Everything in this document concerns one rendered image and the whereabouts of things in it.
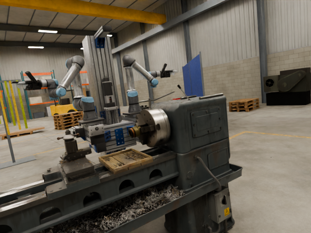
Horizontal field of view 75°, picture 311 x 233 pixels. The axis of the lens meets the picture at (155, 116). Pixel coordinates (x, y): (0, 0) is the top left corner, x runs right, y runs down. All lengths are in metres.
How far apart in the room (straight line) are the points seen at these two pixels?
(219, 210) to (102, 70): 1.80
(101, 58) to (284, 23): 10.41
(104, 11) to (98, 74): 11.29
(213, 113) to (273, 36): 10.39
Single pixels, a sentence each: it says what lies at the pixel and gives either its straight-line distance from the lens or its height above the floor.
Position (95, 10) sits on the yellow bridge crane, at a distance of 13.27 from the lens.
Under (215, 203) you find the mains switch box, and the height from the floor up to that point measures 0.37.
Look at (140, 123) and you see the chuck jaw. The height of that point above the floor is 1.13.
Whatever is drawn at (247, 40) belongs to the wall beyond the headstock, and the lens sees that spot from 12.57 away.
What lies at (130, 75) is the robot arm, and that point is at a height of 1.58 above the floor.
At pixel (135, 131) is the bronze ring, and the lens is 1.56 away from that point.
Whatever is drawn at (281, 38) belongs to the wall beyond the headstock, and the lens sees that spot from 11.86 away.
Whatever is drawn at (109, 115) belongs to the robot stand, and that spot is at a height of 1.16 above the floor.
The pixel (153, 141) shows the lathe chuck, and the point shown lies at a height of 0.98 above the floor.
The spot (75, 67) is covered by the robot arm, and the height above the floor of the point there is 1.68.
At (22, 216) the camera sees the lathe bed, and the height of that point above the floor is 0.79.
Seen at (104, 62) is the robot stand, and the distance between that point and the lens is 2.37.
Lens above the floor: 1.38
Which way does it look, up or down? 8 degrees down
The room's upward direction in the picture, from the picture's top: 7 degrees counter-clockwise
